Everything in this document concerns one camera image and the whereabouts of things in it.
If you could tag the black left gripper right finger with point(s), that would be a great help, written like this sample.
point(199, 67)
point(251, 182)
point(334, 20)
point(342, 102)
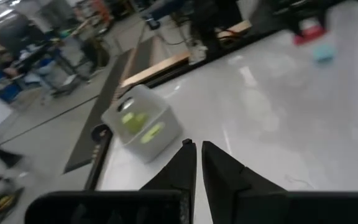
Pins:
point(228, 199)

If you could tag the teal block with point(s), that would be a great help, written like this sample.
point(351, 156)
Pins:
point(323, 53)

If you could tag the blue storage bins shelf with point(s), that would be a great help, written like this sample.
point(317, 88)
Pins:
point(2, 88)

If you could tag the white plastic bin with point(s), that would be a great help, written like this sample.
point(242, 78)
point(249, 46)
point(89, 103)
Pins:
point(160, 146)

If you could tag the red block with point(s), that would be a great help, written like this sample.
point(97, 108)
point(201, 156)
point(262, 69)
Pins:
point(309, 35)

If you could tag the black rounded case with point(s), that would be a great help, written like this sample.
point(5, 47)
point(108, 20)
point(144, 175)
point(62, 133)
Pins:
point(99, 133)

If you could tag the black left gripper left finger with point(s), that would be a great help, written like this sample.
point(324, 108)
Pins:
point(166, 205)

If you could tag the black hazard-striped floor mat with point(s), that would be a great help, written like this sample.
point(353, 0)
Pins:
point(110, 90)

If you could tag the black side desk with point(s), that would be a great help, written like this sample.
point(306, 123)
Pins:
point(269, 15)

